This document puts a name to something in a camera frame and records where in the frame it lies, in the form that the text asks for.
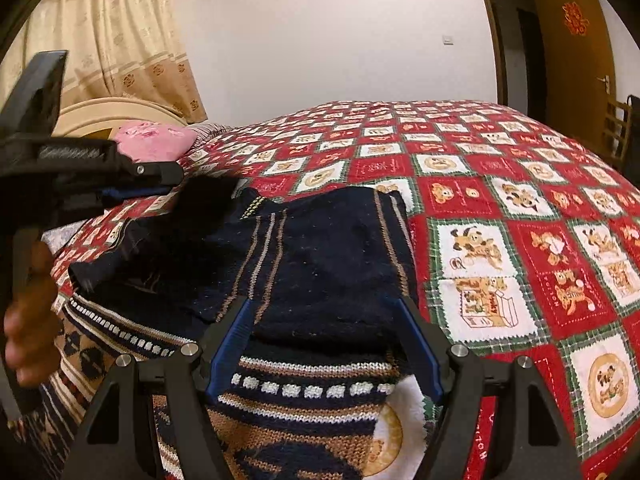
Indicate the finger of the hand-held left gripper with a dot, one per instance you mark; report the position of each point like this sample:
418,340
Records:
157,172

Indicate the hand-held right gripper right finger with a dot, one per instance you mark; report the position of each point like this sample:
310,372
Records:
421,347

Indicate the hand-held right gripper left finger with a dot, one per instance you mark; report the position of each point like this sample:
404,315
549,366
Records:
231,347

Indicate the navy patterned knit sweater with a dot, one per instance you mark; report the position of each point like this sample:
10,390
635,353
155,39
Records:
320,270

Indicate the person's left hand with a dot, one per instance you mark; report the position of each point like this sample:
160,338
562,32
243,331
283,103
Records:
32,320

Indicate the pink pillow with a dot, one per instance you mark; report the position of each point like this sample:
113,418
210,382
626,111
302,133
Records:
152,137

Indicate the striped pillow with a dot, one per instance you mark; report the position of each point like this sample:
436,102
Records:
210,132

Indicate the cream wooden headboard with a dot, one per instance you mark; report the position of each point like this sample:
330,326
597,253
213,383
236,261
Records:
95,112

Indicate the beige patterned curtain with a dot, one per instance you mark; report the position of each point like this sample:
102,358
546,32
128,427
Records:
120,35

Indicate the red checked printed blanket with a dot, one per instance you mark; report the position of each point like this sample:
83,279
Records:
500,210

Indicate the wooden chair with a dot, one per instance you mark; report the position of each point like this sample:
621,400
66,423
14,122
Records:
617,125

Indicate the brown wooden door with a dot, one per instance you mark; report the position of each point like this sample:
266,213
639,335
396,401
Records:
575,85

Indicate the red paper door decoration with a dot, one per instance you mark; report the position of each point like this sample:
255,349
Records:
576,19

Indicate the dark wooden door frame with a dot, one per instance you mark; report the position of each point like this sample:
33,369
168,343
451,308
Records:
500,35

